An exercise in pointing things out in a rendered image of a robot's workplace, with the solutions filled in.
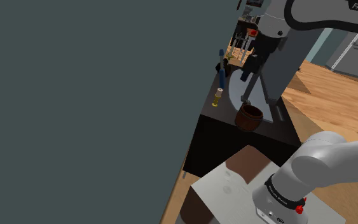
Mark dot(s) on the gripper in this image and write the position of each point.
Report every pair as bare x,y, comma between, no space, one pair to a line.
260,46

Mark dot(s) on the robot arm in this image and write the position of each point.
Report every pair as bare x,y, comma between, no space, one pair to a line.
324,159

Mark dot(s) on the dining table with chairs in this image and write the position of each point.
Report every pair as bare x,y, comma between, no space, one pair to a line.
243,24

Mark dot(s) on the black small object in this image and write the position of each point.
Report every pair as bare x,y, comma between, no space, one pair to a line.
225,68

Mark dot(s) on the blue pen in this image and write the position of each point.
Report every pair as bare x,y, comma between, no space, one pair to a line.
222,77

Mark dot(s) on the grey oval plate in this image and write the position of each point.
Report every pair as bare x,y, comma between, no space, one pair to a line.
236,90

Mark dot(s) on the gold and cream spool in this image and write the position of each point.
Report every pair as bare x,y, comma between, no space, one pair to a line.
218,94

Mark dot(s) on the brown barrel cup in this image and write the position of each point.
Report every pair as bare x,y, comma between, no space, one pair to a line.
247,119

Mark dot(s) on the grey refrigerator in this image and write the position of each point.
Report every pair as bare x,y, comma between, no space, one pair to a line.
355,57

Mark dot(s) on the black cabinet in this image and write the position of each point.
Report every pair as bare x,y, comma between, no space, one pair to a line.
216,145

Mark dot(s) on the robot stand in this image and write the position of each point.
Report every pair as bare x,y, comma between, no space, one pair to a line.
233,198

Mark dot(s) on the dark wall picture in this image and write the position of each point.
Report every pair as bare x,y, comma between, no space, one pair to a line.
255,2

